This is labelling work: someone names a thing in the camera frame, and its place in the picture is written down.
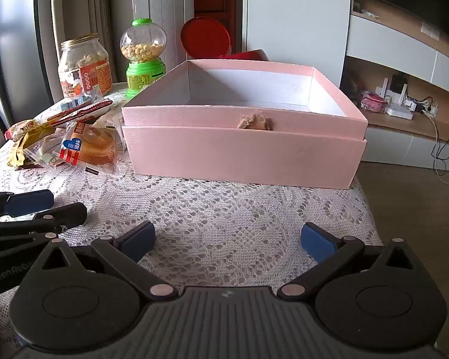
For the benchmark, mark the red round lid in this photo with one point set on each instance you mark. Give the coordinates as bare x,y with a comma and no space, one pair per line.
205,39

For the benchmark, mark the red and yellow snack packet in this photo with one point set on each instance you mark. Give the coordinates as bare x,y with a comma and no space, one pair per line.
26,128

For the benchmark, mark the green candy dispenser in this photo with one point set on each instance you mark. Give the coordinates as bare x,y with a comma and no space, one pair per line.
144,63

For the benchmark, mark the clear snack packet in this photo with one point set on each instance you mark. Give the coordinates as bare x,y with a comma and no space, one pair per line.
114,123
46,153

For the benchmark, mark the white wall outlet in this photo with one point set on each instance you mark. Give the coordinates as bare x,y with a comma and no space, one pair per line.
430,31

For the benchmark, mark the clear bread packet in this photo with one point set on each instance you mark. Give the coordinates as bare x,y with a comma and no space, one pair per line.
91,146

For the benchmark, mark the white router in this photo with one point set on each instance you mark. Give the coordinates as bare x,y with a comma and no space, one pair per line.
399,113

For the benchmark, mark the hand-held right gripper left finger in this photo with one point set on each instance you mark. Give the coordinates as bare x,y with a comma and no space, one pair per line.
138,240

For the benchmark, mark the grey curtain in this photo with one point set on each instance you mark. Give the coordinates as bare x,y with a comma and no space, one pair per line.
78,3

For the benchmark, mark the glass jar with gold lid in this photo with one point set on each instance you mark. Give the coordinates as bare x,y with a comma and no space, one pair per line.
84,65

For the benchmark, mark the white power strip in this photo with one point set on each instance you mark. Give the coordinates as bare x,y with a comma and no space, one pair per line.
421,105

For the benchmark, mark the gold snack packet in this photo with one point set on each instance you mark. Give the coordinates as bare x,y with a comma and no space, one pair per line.
18,155

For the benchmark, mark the blue small snack packet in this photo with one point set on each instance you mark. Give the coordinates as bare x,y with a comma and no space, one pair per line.
76,101

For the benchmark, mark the red and silver cracker packet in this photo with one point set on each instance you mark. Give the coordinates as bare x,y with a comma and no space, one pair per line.
84,110

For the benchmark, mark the white and wood cabinet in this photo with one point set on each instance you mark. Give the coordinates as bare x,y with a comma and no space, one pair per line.
393,56

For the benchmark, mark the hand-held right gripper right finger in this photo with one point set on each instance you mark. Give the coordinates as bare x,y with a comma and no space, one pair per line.
316,241

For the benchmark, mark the pink cardboard box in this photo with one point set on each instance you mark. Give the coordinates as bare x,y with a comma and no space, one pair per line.
243,153

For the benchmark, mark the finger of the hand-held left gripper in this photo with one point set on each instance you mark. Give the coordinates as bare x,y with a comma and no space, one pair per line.
31,201
60,217

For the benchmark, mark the white lace tablecloth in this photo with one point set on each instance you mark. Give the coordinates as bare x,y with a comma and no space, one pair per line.
217,213

